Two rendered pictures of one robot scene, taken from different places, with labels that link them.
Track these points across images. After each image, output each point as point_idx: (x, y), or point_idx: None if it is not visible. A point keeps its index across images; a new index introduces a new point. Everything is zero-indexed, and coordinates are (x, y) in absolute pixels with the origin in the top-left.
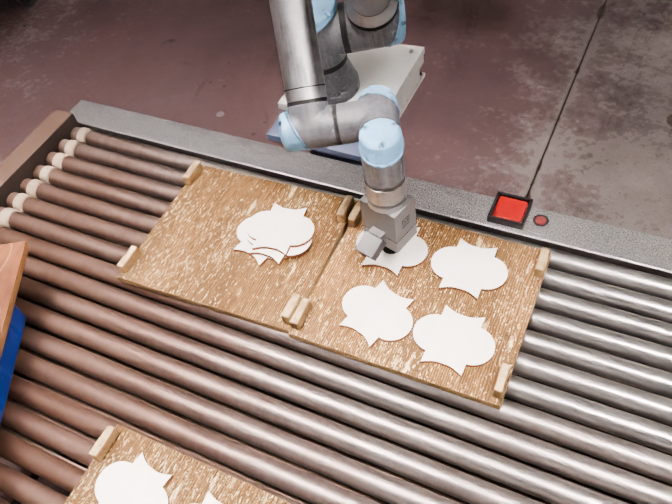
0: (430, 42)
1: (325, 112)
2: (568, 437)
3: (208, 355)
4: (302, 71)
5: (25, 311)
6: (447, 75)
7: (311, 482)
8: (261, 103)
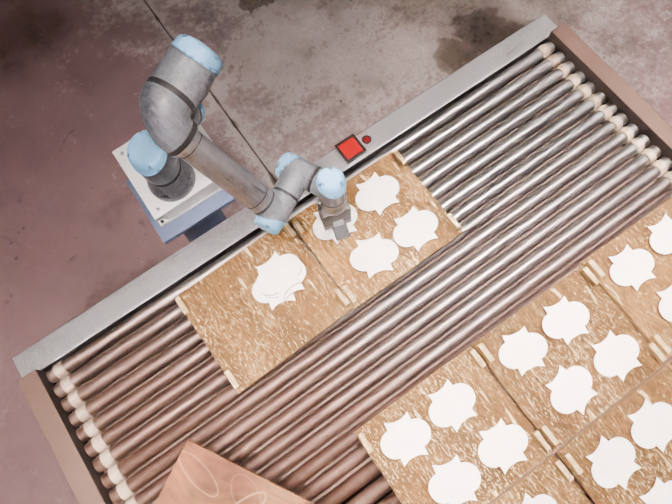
0: (39, 79)
1: (282, 196)
2: (491, 214)
3: (336, 360)
4: (257, 189)
5: None
6: (85, 92)
7: (447, 341)
8: None
